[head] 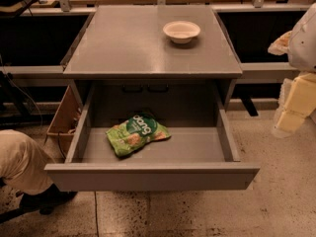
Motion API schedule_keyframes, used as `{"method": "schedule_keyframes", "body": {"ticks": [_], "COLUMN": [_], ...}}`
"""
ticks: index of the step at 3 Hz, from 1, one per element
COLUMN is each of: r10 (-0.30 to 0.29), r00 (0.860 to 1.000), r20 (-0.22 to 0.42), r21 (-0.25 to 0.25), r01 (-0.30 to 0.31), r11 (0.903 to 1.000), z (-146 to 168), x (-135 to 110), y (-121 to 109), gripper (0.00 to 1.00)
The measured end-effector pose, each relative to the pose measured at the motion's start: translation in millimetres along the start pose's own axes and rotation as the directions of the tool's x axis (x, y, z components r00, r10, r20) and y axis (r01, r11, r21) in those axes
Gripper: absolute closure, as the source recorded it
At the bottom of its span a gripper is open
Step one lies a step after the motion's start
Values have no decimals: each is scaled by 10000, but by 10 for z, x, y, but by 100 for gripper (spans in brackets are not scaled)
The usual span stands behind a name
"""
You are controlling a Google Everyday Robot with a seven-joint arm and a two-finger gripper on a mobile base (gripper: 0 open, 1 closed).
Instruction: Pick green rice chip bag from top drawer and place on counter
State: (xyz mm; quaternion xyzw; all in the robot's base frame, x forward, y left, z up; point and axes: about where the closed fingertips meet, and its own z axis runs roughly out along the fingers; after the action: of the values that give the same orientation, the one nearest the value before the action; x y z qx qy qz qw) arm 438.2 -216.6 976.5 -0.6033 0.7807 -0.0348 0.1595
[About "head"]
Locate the grey counter cabinet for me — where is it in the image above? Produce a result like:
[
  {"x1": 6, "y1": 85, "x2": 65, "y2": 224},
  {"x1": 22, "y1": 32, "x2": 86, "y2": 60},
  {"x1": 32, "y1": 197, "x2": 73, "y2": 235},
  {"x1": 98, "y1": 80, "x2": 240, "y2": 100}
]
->
[{"x1": 59, "y1": 5, "x2": 244, "y2": 130}]

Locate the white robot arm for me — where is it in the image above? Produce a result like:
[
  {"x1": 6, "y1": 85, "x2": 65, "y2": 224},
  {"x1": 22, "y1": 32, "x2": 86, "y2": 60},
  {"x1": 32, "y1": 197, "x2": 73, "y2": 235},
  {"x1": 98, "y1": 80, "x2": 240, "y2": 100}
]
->
[{"x1": 268, "y1": 4, "x2": 316, "y2": 138}]

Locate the grey open top drawer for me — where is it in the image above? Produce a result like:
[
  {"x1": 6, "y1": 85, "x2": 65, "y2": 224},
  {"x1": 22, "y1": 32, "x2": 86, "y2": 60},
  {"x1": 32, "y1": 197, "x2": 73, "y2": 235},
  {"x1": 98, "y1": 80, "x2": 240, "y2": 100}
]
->
[{"x1": 45, "y1": 82, "x2": 260, "y2": 191}]

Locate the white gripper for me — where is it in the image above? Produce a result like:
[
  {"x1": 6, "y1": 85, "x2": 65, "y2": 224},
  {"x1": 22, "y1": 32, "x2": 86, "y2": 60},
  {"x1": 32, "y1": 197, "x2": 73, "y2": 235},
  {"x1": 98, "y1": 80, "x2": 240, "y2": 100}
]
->
[{"x1": 268, "y1": 31, "x2": 316, "y2": 138}]

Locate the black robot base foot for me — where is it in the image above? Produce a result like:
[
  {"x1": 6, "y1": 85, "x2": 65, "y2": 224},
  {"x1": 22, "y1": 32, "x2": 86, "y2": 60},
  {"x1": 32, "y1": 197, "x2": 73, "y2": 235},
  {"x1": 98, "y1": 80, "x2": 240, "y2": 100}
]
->
[{"x1": 0, "y1": 185, "x2": 77, "y2": 223}]

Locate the green rice chip bag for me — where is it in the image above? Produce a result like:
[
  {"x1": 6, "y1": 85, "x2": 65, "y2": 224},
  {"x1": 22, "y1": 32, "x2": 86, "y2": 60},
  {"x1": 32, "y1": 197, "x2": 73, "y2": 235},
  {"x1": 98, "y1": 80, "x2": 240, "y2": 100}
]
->
[{"x1": 106, "y1": 113, "x2": 171, "y2": 157}]

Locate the brown cardboard box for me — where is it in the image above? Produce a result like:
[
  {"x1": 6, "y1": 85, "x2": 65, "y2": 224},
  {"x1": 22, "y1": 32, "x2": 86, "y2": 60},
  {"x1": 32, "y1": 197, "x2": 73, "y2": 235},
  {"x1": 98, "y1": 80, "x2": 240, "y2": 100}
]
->
[{"x1": 46, "y1": 86, "x2": 81, "y2": 157}]

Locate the white paper bowl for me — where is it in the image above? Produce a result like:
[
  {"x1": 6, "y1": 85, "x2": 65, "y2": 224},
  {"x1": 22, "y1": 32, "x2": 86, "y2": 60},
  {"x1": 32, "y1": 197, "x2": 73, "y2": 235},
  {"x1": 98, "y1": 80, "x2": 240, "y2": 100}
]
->
[{"x1": 163, "y1": 21, "x2": 200, "y2": 44}]

